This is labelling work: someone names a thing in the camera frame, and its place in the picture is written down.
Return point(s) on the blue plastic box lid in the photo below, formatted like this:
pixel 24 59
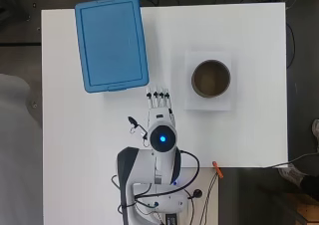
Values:
pixel 111 44

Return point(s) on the brown round tub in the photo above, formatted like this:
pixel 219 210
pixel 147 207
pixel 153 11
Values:
pixel 211 79

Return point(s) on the orange clamp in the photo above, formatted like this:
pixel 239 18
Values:
pixel 218 169

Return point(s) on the black round plug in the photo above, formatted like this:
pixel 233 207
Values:
pixel 197 193

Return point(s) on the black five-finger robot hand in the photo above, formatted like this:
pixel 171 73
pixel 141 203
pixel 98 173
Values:
pixel 161 113

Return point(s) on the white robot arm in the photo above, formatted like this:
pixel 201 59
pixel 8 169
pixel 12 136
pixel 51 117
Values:
pixel 146 162

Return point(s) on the white flat box stand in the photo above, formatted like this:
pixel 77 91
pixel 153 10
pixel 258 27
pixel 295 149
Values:
pixel 206 104

